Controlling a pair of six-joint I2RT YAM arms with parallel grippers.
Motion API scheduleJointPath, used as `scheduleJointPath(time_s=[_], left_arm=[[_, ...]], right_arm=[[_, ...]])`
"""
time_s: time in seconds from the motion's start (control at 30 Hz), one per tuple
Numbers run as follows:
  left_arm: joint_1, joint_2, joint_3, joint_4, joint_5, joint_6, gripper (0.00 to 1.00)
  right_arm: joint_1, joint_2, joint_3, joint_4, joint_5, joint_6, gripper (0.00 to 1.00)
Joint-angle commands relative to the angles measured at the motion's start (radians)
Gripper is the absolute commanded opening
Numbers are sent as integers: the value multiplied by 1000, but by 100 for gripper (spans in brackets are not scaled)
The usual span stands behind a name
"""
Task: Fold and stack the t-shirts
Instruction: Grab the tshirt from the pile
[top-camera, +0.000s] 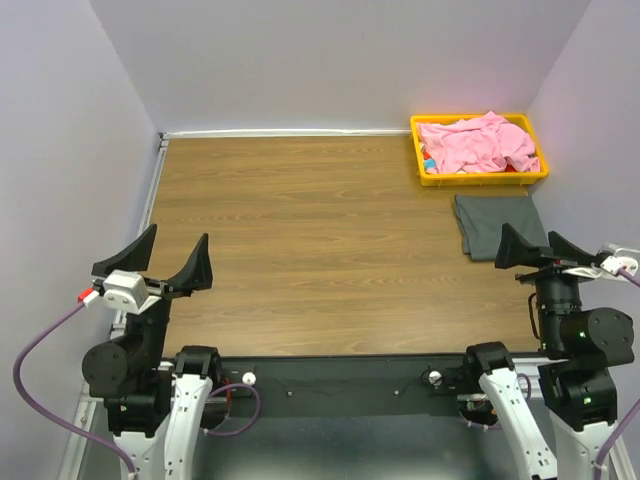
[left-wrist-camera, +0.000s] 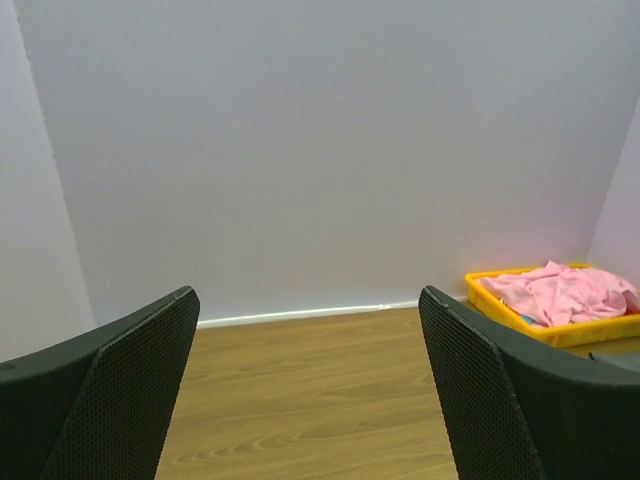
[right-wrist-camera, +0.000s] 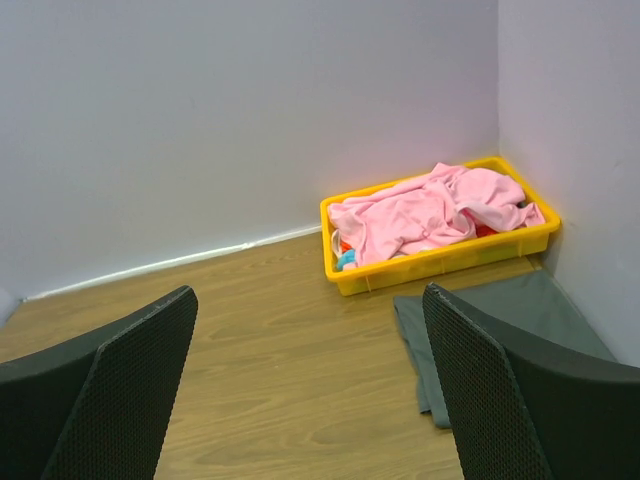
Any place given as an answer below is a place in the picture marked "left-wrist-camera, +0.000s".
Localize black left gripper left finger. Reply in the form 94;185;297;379
1;286;200;479

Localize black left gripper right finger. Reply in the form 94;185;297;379
419;286;639;479

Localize pink t-shirt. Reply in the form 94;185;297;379
478;261;639;328

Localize yellow plastic bin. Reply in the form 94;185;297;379
465;264;639;348

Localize folded dark grey t-shirt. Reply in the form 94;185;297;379
589;352;640;372

